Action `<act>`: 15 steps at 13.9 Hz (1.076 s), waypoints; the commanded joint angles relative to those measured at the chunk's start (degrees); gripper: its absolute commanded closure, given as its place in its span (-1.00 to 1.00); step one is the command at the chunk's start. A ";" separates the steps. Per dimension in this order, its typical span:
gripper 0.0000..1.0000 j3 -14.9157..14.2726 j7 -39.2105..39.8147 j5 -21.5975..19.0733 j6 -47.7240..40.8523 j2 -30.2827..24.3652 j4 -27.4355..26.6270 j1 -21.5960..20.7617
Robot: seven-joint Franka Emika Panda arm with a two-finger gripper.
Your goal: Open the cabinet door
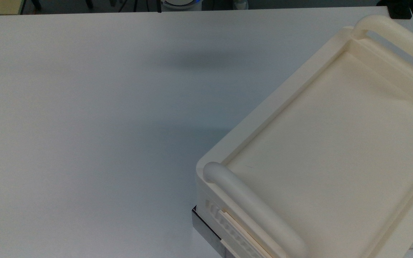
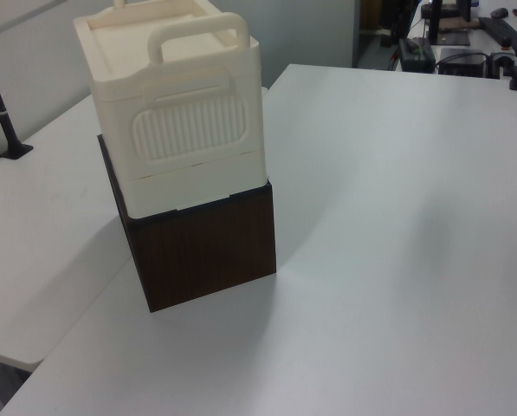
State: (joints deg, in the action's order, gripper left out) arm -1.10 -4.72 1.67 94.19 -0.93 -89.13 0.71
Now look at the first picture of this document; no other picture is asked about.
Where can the black table clamp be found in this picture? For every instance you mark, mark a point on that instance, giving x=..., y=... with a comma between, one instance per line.
x=400, y=10

